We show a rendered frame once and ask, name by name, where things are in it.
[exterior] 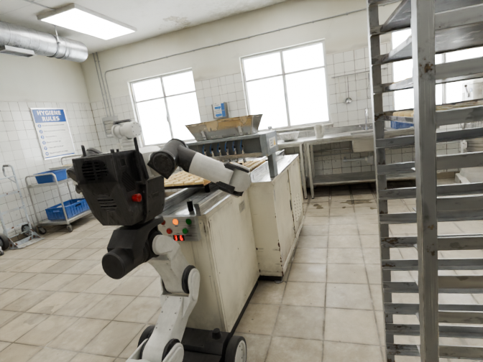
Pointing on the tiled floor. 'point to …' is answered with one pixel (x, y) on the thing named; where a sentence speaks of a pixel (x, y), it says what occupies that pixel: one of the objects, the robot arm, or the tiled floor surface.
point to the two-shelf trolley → (60, 201)
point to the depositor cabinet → (277, 217)
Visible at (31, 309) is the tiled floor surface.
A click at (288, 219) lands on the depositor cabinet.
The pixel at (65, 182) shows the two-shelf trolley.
